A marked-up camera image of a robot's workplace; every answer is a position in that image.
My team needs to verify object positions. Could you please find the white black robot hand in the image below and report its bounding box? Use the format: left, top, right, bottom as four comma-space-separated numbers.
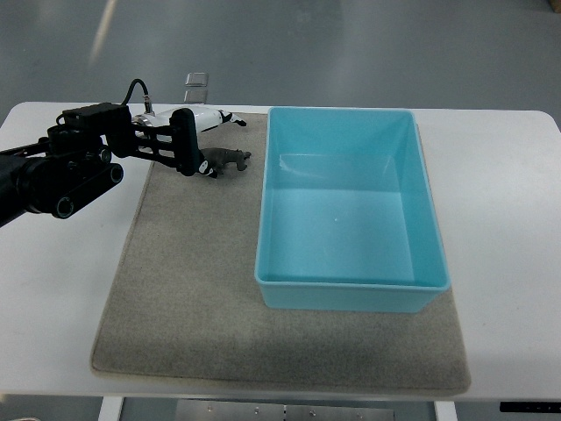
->
146, 105, 247, 178

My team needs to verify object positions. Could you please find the brown hippo toy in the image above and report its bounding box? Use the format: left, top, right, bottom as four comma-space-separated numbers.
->
202, 147, 252, 175

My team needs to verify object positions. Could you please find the blue plastic box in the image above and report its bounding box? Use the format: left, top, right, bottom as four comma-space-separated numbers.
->
255, 107, 451, 313

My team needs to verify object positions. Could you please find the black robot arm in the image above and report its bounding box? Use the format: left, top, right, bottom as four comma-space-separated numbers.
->
1, 100, 206, 225

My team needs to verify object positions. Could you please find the clear floor plate lower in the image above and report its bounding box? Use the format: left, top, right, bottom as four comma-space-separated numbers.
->
183, 89, 208, 104

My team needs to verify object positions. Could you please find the clear floor plate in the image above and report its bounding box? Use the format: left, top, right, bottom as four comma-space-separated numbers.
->
185, 72, 209, 87
183, 89, 208, 104

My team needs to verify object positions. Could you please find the clear floor plate upper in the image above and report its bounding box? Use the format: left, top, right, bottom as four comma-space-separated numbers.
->
185, 72, 209, 87

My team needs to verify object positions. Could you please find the grey felt mat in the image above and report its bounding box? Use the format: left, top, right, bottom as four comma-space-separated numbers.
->
90, 114, 471, 396

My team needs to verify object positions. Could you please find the white table leg left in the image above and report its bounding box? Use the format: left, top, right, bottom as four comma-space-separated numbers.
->
97, 396, 124, 421

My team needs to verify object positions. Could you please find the white table leg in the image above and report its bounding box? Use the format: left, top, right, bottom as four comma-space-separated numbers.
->
434, 401, 458, 421
97, 396, 124, 421

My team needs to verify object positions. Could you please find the white table leg right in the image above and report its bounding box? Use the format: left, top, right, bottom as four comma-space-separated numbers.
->
434, 401, 458, 421

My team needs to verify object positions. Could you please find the black table control panel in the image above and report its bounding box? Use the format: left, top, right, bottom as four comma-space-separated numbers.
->
500, 402, 561, 414

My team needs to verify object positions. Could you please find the metal base plate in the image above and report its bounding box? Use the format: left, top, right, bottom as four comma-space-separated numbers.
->
174, 400, 395, 421

